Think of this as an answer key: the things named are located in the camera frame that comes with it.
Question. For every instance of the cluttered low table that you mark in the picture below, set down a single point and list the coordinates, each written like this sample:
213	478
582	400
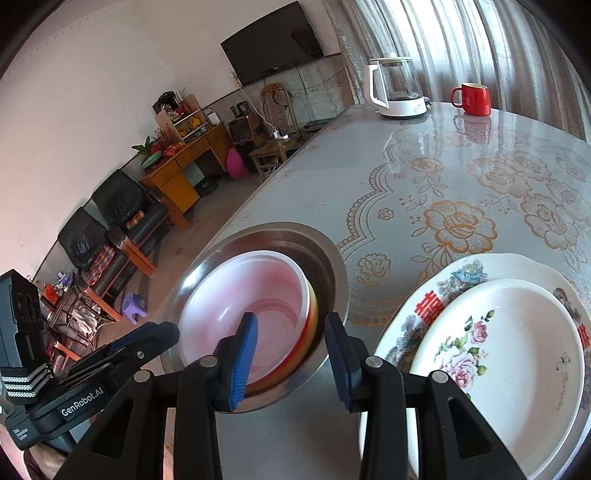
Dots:
69	309

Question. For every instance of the black flat television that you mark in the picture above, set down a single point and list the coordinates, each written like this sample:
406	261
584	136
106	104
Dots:
272	41

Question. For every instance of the white power strip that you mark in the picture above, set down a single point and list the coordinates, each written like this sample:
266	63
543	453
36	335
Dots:
280	134

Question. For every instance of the black telephone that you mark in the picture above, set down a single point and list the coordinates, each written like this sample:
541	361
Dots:
240	110

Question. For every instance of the green potted plant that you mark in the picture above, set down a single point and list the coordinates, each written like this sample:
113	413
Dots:
145	148

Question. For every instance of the red mug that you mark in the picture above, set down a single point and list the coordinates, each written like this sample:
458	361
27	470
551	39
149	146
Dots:
475	101

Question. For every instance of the purple plastic stool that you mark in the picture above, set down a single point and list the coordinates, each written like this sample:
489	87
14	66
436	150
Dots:
134	307

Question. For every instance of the small old television set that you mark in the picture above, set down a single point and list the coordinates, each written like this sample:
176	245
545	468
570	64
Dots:
242	129

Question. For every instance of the pink bag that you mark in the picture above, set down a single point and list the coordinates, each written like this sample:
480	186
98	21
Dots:
235	164

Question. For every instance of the small wooden shelf with items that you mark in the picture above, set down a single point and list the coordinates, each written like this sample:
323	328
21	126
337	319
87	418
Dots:
182	120

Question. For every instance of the black flat box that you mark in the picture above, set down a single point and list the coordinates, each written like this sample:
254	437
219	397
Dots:
317	124

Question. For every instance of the grey sheer curtain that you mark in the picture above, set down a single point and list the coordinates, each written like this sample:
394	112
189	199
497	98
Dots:
461	37

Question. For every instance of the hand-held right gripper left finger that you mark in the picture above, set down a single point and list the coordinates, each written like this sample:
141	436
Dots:
242	364

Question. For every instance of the red plastic bowl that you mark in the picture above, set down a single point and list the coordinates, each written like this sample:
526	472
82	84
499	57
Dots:
258	295

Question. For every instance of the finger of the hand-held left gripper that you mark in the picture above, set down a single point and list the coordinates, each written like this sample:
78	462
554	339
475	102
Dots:
159	332
120	367

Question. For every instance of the white glass electric kettle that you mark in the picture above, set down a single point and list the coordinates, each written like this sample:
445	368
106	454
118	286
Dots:
401	108

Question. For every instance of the white plate with red characters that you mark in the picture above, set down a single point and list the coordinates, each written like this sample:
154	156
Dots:
508	267

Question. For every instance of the orange wooden desk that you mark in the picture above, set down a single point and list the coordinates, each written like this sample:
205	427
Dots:
175	180

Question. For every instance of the green tray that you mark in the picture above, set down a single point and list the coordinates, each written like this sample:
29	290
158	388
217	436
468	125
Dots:
152	159

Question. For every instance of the yellow plastic bowl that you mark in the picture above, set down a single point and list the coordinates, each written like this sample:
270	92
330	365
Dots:
308	337

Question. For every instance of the white rose print plate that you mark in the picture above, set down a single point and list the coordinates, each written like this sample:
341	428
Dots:
517	323

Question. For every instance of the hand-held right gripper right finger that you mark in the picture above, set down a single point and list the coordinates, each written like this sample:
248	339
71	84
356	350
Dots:
339	369

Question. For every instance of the small white box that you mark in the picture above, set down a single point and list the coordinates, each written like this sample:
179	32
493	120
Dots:
213	118

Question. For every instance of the black leather armchair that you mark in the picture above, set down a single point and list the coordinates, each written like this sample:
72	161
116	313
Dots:
78	235
120	198

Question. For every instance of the person's left forearm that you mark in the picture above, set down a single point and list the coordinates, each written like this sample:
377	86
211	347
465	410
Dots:
39	464

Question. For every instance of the wooden chair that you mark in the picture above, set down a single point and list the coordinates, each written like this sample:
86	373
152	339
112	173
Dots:
272	152

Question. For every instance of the stainless steel bowl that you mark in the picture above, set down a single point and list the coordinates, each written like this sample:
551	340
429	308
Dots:
323	277

